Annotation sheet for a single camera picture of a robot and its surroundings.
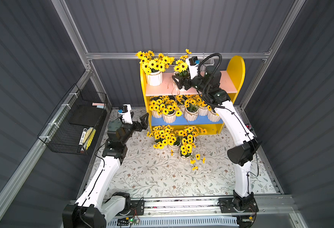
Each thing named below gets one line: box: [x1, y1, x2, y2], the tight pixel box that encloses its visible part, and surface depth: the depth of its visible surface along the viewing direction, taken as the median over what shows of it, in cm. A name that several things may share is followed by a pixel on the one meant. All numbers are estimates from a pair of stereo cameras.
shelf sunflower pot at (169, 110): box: [159, 98, 183, 124], surface depth 84 cm
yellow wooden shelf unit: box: [139, 55, 246, 135], surface depth 77 cm
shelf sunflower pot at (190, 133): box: [181, 125, 208, 145], surface depth 89 cm
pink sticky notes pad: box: [91, 102, 105, 110], surface depth 86 cm
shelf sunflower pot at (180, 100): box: [175, 95, 186, 114], surface depth 88 cm
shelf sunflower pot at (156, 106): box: [148, 98, 165, 119], surface depth 85 cm
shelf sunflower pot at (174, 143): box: [166, 132, 182, 154], surface depth 86 cm
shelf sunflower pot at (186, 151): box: [178, 135, 206, 171], surface depth 84 cm
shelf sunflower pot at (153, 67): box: [135, 50, 175, 86], surface depth 68 cm
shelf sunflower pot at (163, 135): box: [146, 124, 177, 151], surface depth 88 cm
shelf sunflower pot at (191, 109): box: [184, 98, 200, 122], surface depth 91 cm
